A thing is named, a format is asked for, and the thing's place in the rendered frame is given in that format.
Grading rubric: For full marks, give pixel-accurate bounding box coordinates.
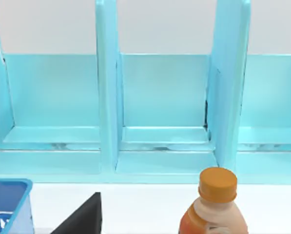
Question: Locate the light blue rack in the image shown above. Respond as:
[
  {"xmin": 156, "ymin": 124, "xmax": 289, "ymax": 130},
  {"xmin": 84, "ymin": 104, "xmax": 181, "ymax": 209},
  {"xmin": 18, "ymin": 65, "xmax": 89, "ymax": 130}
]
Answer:
[{"xmin": 0, "ymin": 0, "xmax": 291, "ymax": 185}]

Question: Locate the orange bottle with orange cap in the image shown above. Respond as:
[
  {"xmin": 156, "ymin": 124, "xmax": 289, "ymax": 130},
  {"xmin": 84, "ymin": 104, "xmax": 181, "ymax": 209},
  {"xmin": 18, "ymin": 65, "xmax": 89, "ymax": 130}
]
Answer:
[{"xmin": 179, "ymin": 167, "xmax": 249, "ymax": 234}]

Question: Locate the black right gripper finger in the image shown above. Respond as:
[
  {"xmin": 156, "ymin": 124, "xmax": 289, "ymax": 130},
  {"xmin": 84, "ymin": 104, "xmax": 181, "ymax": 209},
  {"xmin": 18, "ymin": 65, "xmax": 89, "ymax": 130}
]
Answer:
[{"xmin": 49, "ymin": 192, "xmax": 102, "ymax": 234}]

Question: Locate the blue box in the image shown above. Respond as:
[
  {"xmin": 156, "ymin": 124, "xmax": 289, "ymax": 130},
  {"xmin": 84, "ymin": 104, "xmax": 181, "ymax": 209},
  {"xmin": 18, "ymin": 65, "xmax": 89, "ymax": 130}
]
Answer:
[{"xmin": 0, "ymin": 178, "xmax": 36, "ymax": 234}]

